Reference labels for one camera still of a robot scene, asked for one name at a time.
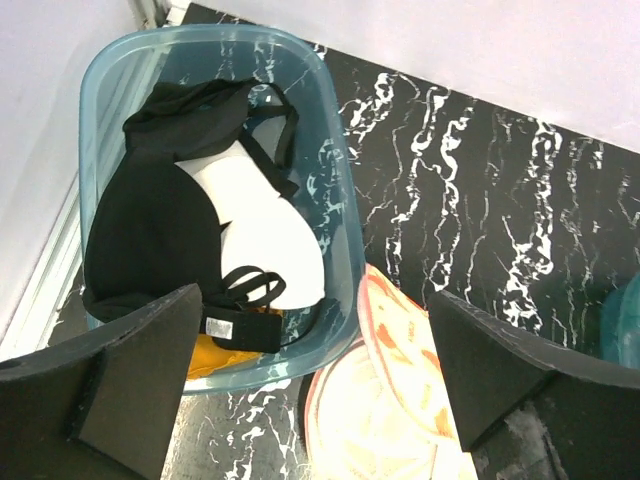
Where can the floral mesh laundry bag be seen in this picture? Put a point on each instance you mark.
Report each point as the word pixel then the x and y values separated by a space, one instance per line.
pixel 381 410

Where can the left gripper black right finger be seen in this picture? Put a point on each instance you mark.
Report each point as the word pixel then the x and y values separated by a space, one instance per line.
pixel 527 408

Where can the teal plastic bin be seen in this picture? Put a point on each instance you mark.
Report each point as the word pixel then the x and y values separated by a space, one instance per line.
pixel 619 326
pixel 123 74

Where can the white bra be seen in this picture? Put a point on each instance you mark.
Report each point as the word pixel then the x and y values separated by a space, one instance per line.
pixel 269 253

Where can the black bra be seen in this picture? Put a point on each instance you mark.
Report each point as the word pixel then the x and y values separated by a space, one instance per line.
pixel 155 229

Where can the teal plastic bin left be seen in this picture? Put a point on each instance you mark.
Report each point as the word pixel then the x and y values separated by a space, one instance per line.
pixel 123 74

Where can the yellow garment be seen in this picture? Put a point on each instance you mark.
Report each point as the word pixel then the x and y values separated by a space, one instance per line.
pixel 220 357

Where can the teal plastic bin right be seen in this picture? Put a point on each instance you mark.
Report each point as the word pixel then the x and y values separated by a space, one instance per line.
pixel 619 326

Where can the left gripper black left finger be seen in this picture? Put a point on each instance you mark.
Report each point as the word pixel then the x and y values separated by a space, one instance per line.
pixel 103 404

